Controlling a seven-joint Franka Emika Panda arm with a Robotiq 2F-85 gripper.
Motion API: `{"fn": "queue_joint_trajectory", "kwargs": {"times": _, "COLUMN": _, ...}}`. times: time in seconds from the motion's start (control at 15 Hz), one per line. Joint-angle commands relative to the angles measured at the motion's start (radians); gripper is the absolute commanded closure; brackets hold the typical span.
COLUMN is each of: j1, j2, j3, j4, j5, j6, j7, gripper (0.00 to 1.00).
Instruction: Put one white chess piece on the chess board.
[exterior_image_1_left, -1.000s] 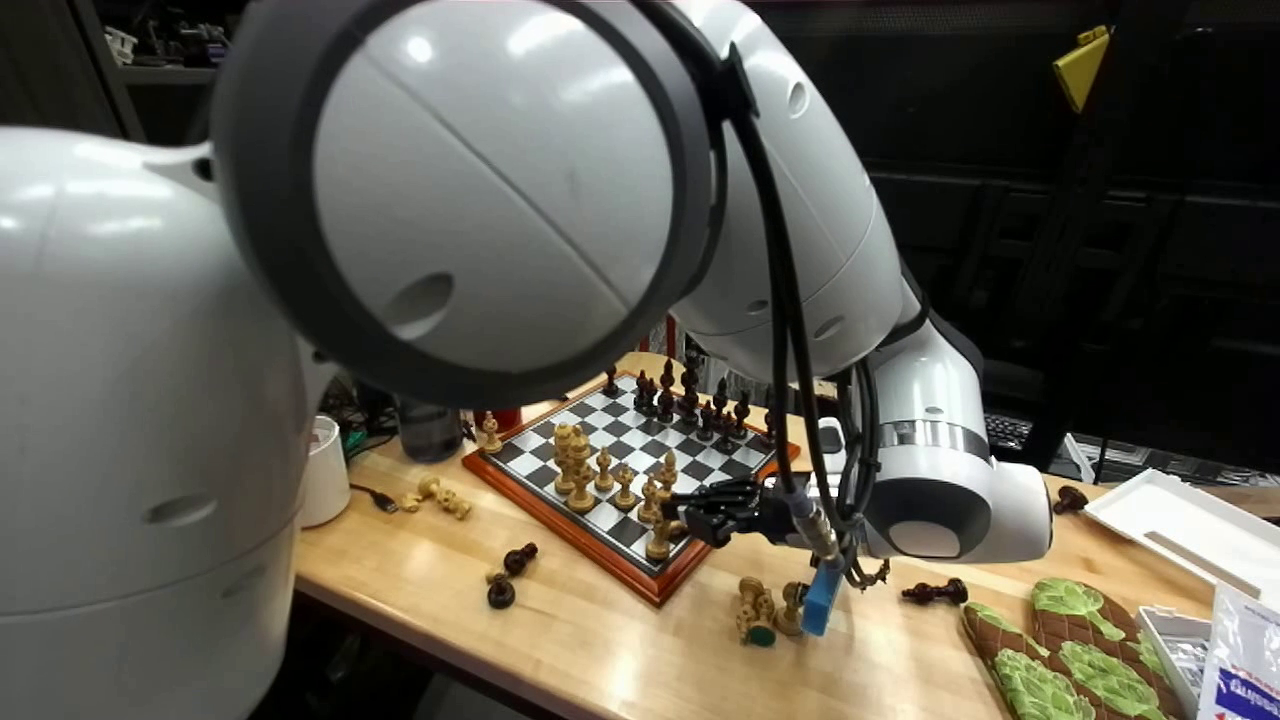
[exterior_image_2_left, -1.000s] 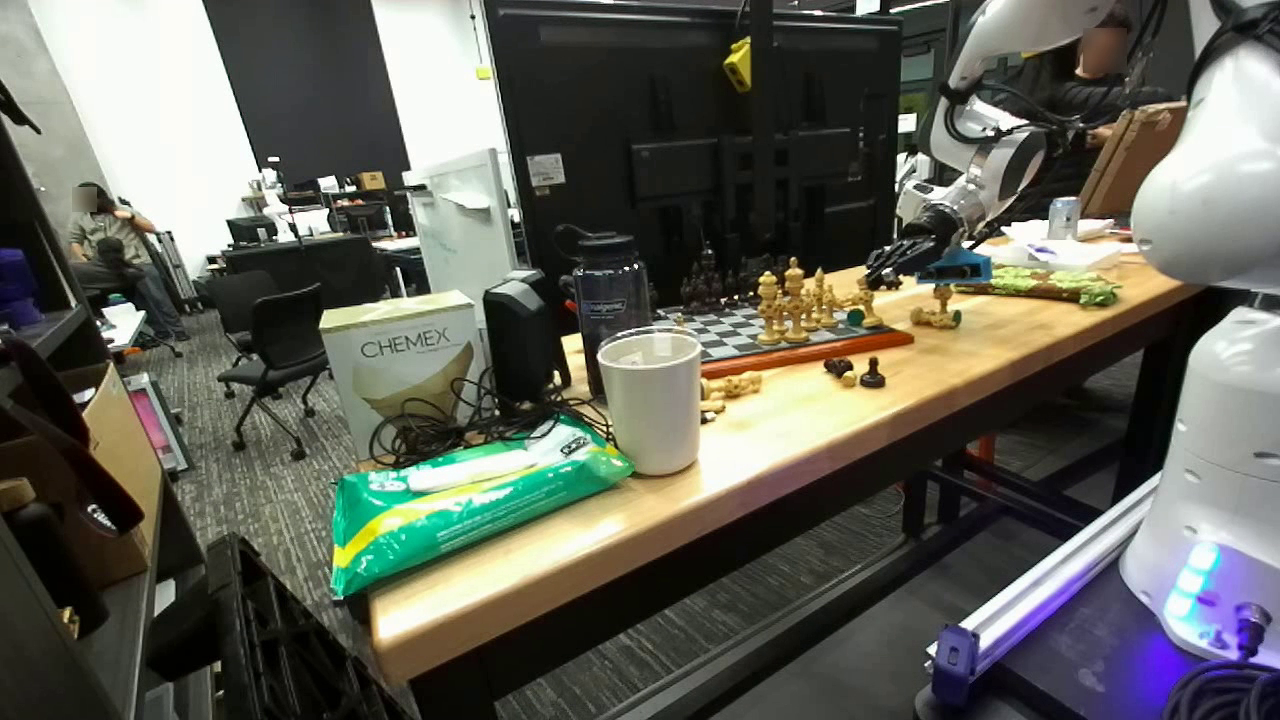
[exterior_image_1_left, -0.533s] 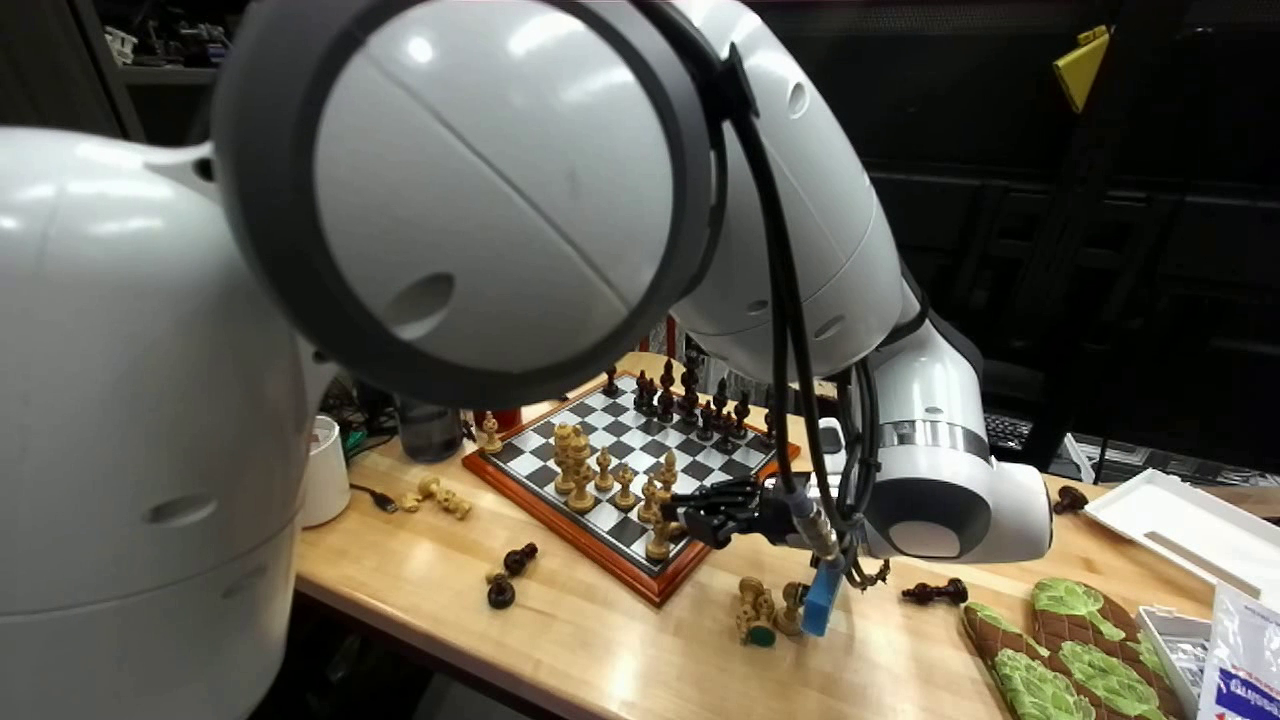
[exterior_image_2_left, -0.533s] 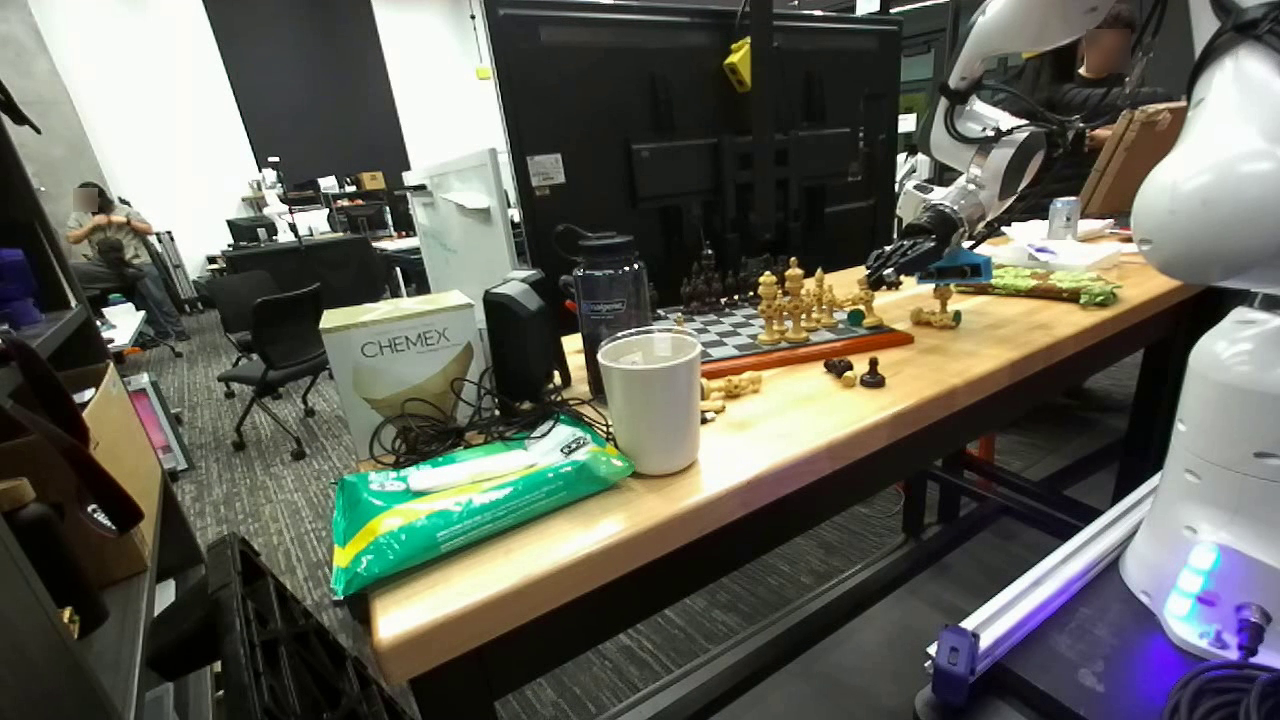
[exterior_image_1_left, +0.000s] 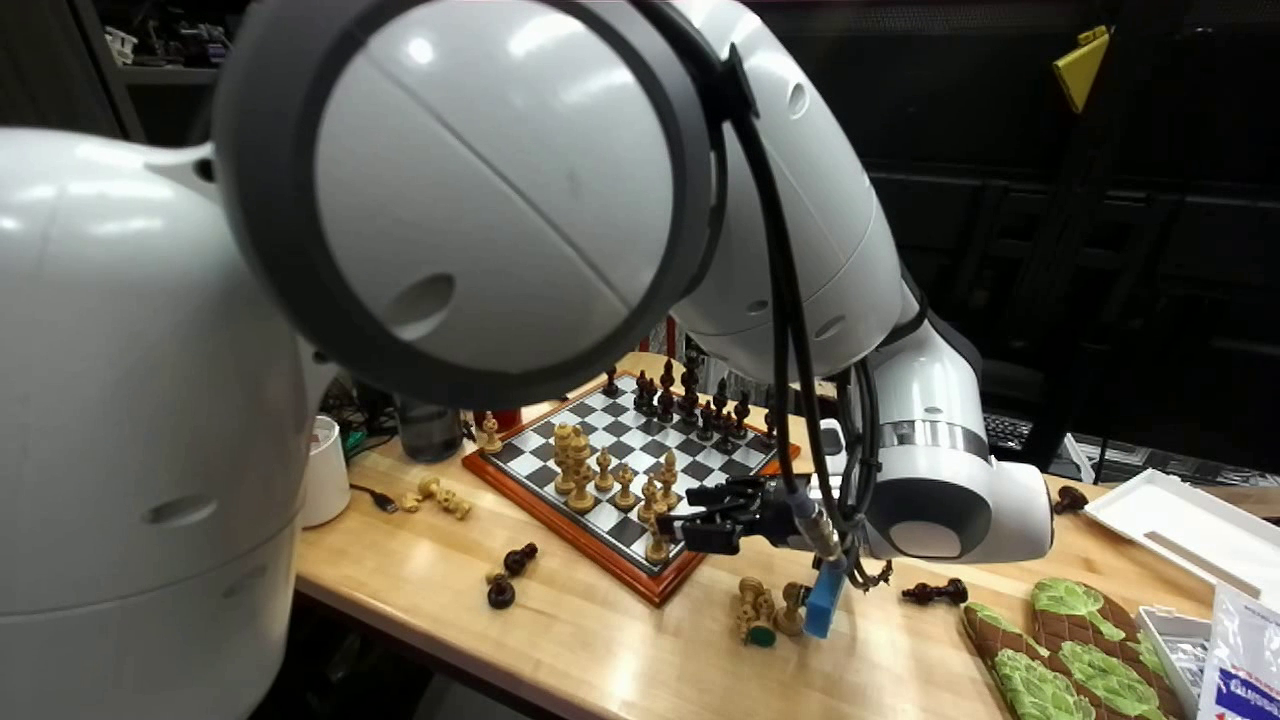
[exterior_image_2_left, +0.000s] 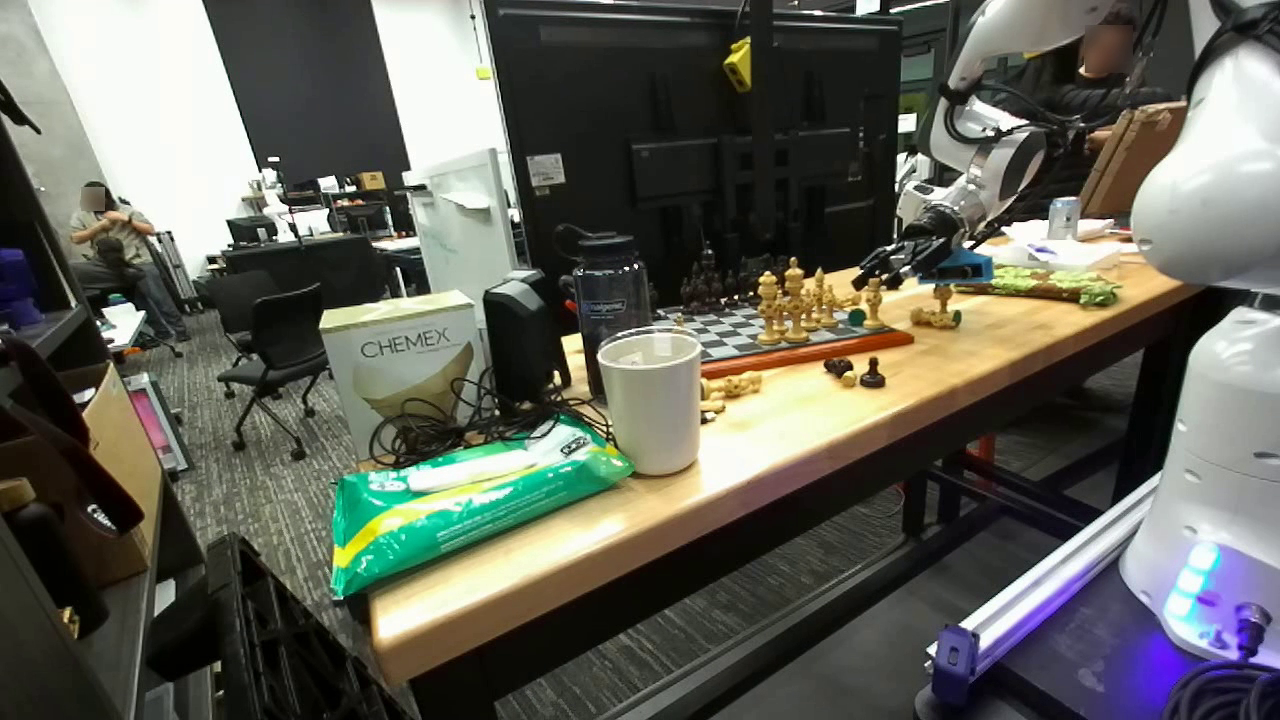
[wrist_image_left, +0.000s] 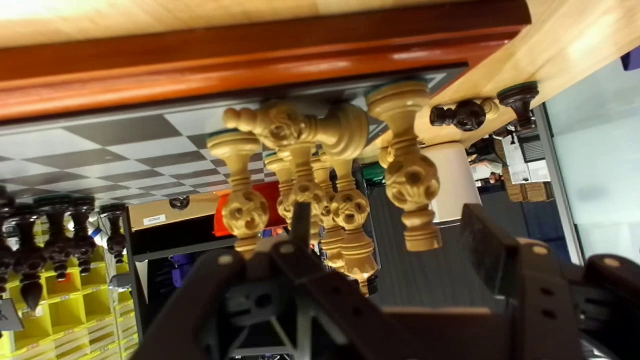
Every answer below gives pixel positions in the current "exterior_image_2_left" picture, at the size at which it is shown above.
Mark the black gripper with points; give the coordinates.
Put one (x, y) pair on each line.
(932, 251)

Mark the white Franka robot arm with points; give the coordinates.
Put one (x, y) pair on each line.
(1220, 440)

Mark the dark wooden chess piece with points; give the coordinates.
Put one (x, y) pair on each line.
(718, 276)
(693, 281)
(839, 366)
(875, 374)

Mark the checkered chess board red rim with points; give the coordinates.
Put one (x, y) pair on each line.
(722, 339)

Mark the white board panel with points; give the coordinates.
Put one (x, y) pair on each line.
(465, 222)

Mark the white plastic tray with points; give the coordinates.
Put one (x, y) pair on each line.
(1064, 251)

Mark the clear plastic cup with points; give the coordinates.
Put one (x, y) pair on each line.
(1062, 218)

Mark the yellow triangular sign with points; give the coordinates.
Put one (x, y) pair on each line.
(741, 61)

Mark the white paper cup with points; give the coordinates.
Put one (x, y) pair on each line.
(650, 406)

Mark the dark translucent water bottle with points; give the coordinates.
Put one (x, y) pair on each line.
(608, 301)

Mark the large black screen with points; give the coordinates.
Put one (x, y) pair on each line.
(643, 82)

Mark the person in dark jacket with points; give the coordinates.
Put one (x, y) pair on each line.
(1106, 45)

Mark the white paper label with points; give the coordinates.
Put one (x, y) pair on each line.
(547, 170)

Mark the black coffee grinder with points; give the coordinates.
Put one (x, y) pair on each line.
(518, 343)

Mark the green wipes package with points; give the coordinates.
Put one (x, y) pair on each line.
(465, 506)

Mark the white Chemex filter box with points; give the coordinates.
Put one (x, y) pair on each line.
(401, 357)

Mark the dark office desk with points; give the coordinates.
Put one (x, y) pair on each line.
(306, 262)

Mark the black office chair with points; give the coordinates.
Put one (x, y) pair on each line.
(281, 351)

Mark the black plastic crate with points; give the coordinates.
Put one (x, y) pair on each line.
(281, 640)

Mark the pink flat object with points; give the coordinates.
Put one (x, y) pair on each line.
(157, 423)

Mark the seated person in background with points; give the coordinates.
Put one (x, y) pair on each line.
(112, 240)

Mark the open cardboard box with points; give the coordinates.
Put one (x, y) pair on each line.
(82, 465)

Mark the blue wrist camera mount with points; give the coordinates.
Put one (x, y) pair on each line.
(972, 267)

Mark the black table frame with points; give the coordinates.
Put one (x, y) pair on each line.
(914, 502)

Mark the aluminium rail blue bracket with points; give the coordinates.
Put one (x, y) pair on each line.
(1042, 595)

